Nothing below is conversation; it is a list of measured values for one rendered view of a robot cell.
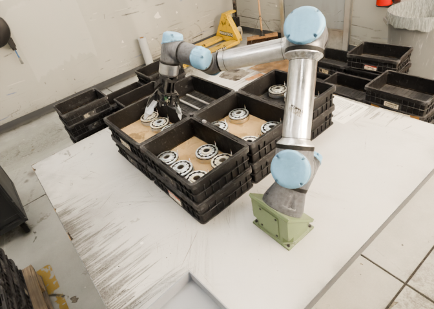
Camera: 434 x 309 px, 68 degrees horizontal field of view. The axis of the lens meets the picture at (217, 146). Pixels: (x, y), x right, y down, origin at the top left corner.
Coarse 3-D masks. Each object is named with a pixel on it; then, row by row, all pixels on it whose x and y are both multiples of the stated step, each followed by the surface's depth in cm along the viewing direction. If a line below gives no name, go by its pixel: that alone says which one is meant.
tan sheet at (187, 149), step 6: (192, 138) 156; (180, 144) 154; (186, 144) 153; (192, 144) 152; (198, 144) 151; (204, 144) 151; (174, 150) 151; (180, 150) 150; (186, 150) 149; (192, 150) 148; (180, 156) 146; (186, 156) 145; (192, 156) 144; (192, 162) 141; (198, 162) 140; (198, 168) 137; (204, 168) 136; (210, 168) 136
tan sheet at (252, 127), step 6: (222, 120) 165; (228, 120) 164; (252, 120) 160; (258, 120) 159; (228, 126) 159; (234, 126) 158; (240, 126) 158; (246, 126) 157; (252, 126) 156; (258, 126) 155; (234, 132) 154; (240, 132) 154; (246, 132) 153; (252, 132) 152; (258, 132) 151
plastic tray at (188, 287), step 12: (192, 276) 107; (180, 288) 107; (192, 288) 107; (204, 288) 103; (156, 300) 101; (168, 300) 105; (180, 300) 104; (192, 300) 104; (204, 300) 103; (216, 300) 99
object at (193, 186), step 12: (168, 132) 147; (216, 132) 140; (144, 144) 141; (240, 144) 129; (156, 156) 132; (240, 156) 125; (168, 168) 124; (216, 168) 119; (180, 180) 119; (204, 180) 117
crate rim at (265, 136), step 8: (248, 96) 160; (216, 104) 160; (272, 104) 150; (200, 112) 155; (200, 120) 149; (216, 128) 141; (272, 128) 134; (280, 128) 136; (232, 136) 134; (264, 136) 131; (248, 144) 128; (256, 144) 129
